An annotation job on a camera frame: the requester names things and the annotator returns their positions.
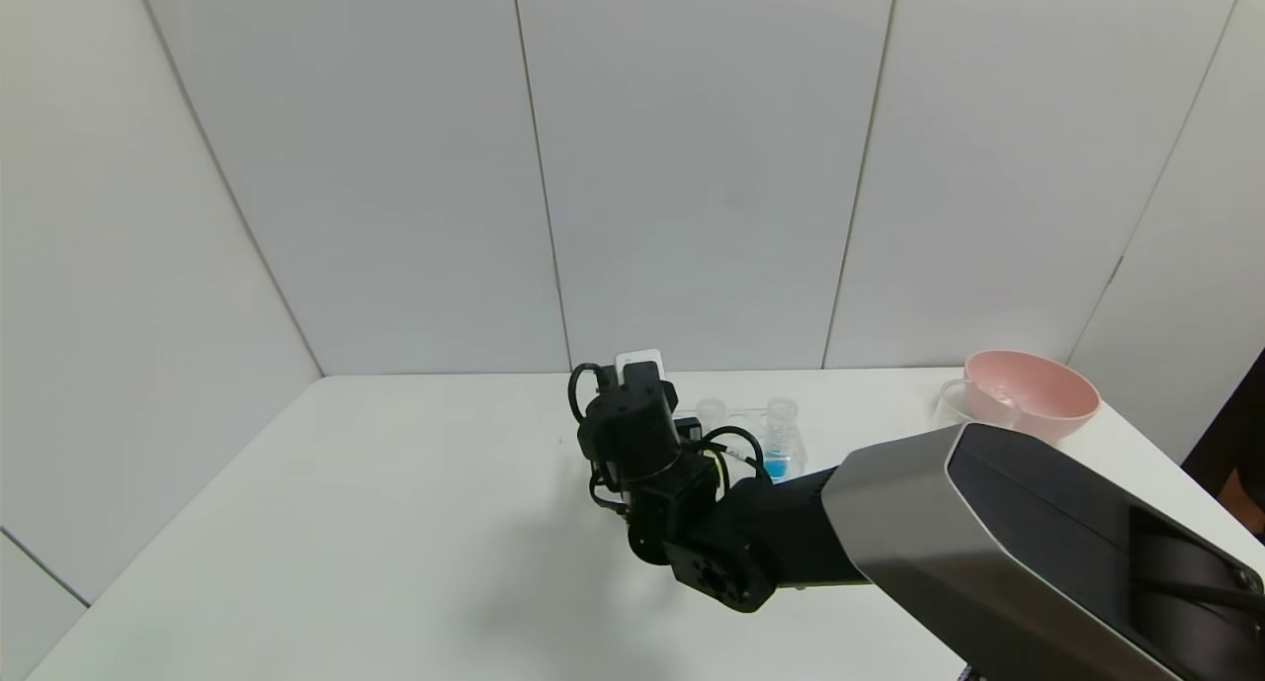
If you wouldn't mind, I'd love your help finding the clear acrylic test tube rack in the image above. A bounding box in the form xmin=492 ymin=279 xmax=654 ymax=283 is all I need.
xmin=682 ymin=404 xmax=807 ymax=484

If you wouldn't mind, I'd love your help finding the blue pigment test tube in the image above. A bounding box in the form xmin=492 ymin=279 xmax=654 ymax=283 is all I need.
xmin=763 ymin=397 xmax=800 ymax=482

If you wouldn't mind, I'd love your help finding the clear glass beaker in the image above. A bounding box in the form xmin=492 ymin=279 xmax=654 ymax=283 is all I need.
xmin=936 ymin=378 xmax=989 ymax=432

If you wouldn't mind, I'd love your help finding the pink bowl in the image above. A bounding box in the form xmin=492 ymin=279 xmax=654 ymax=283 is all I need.
xmin=964 ymin=351 xmax=1101 ymax=444

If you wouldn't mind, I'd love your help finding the dark brown background object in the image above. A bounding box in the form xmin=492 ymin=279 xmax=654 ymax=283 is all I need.
xmin=1181 ymin=345 xmax=1265 ymax=544

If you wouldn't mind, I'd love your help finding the white grey wrist camera box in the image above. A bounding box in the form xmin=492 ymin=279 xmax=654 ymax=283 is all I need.
xmin=615 ymin=350 xmax=665 ymax=385

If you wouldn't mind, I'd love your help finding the black camera cable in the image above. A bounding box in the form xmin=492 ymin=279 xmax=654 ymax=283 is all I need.
xmin=568 ymin=363 xmax=619 ymax=425

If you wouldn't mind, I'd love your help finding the black cable with white label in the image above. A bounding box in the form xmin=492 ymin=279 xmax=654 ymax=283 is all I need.
xmin=702 ymin=426 xmax=770 ymax=479

